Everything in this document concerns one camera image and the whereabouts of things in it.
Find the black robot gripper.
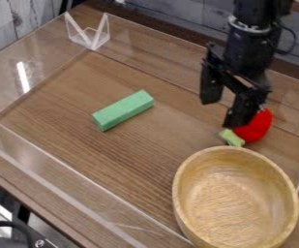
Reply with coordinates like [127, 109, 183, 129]
[199, 15, 281, 128]

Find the red plush strawberry toy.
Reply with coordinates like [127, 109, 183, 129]
[219, 108, 274, 147]

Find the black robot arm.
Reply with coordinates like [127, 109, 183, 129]
[199, 0, 294, 129]

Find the green foam block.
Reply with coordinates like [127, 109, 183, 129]
[93, 90, 154, 132]

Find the wooden bowl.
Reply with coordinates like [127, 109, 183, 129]
[173, 146, 299, 248]

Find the black device with knob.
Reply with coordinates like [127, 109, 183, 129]
[0, 227, 59, 248]

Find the clear acrylic enclosure wall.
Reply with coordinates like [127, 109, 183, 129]
[0, 12, 299, 248]

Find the black cable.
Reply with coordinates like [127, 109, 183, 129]
[0, 220, 33, 248]

